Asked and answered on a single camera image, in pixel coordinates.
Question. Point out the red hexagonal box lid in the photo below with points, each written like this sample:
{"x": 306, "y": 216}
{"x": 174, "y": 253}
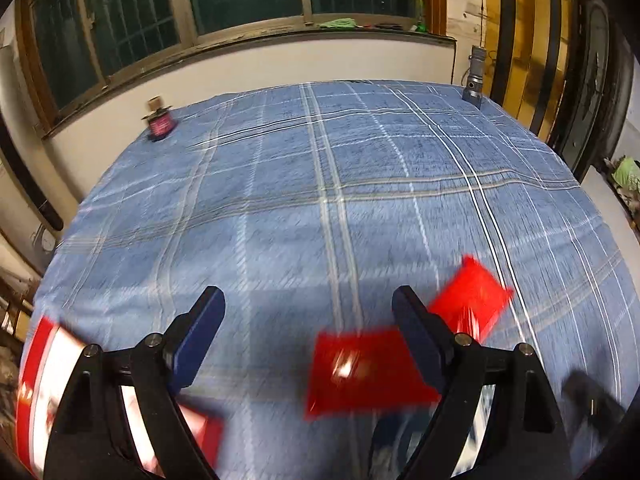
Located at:
{"x": 79, "y": 415}

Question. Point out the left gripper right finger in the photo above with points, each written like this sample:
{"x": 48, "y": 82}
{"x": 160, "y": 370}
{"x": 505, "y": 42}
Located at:
{"x": 427, "y": 336}

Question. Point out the blue plaid tablecloth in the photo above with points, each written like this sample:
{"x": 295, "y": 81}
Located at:
{"x": 308, "y": 205}

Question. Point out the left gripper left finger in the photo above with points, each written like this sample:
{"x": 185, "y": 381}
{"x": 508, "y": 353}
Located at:
{"x": 189, "y": 336}

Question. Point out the grey metal flashlight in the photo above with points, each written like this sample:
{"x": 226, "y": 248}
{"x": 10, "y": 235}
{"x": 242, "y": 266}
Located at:
{"x": 473, "y": 89}

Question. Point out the long red cake packet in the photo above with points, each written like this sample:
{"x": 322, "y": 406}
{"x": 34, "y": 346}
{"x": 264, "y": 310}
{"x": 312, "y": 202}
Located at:
{"x": 364, "y": 373}

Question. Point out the wood framed window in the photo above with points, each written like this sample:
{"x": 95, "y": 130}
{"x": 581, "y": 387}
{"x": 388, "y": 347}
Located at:
{"x": 74, "y": 52}

